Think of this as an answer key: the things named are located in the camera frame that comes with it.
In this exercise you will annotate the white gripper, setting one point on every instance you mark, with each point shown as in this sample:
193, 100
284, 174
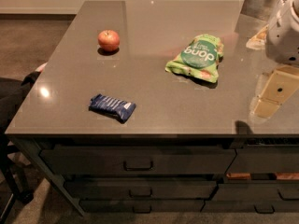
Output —
284, 34

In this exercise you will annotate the red apple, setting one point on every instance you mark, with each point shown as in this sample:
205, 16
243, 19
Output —
109, 40

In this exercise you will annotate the blue rxbar wrapper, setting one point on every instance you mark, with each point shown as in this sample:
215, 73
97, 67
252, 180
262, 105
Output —
117, 108

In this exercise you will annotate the top right drawer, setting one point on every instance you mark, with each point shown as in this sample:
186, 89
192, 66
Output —
265, 161

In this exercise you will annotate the drawer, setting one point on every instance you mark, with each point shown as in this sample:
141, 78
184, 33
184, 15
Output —
140, 188
141, 206
265, 161
268, 207
137, 160
273, 191

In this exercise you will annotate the grey box on counter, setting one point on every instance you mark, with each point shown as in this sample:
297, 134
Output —
258, 9

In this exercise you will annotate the green chip bag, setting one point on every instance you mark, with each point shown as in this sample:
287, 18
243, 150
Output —
200, 59

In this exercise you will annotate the middle right drawer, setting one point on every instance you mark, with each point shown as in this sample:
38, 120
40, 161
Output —
273, 191

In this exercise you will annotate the bottom right drawer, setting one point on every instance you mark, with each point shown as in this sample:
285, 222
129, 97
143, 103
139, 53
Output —
268, 207

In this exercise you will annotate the top left drawer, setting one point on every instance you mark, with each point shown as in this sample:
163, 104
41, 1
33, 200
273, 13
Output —
137, 160

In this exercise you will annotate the dark grey drawer cabinet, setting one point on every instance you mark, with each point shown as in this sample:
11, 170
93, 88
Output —
145, 176

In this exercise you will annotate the middle left drawer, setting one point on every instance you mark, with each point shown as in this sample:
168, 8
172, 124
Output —
140, 188

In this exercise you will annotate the bottom left drawer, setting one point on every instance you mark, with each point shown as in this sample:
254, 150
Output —
141, 206

